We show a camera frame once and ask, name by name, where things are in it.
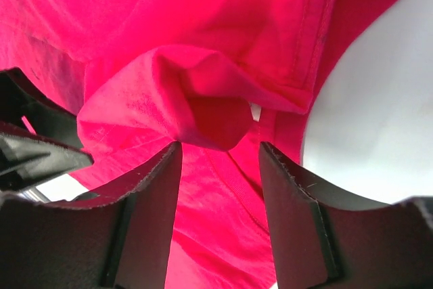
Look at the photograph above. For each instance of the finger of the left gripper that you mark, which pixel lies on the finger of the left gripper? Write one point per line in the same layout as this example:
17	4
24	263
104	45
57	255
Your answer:
28	160
24	106

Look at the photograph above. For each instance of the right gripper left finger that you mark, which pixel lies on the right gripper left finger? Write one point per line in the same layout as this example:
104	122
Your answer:
118	239

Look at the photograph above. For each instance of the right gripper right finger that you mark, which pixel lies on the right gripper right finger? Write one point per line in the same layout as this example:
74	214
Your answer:
323	236

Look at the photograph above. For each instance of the red t shirt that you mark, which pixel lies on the red t shirt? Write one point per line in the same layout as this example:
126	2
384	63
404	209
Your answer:
220	76

